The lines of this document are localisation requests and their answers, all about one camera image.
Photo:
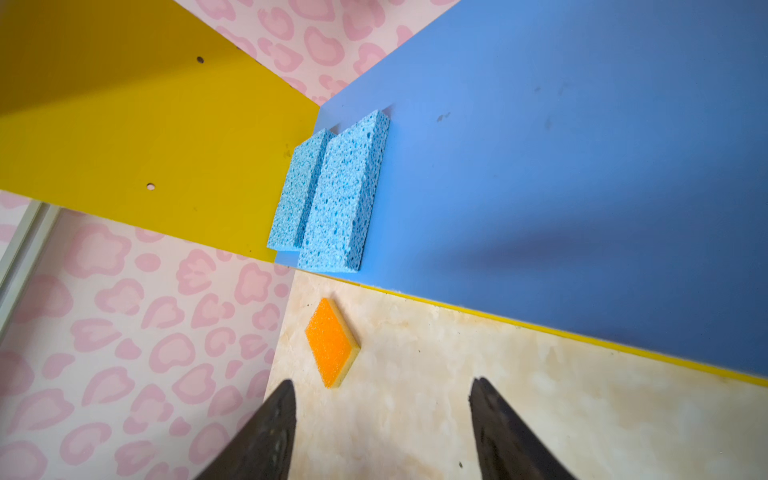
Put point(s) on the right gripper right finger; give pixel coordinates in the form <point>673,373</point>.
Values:
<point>507,448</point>

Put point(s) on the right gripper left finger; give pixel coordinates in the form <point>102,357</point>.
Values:
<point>263,448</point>

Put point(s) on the orange sponge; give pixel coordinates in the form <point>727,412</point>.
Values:
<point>333,345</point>

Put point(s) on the blue sponge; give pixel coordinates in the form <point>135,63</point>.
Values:
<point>340,216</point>
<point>290,220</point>

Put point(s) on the yellow shelf with coloured boards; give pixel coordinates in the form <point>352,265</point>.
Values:
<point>595,167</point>

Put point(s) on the left aluminium frame bars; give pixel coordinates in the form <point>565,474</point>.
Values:
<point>22,255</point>

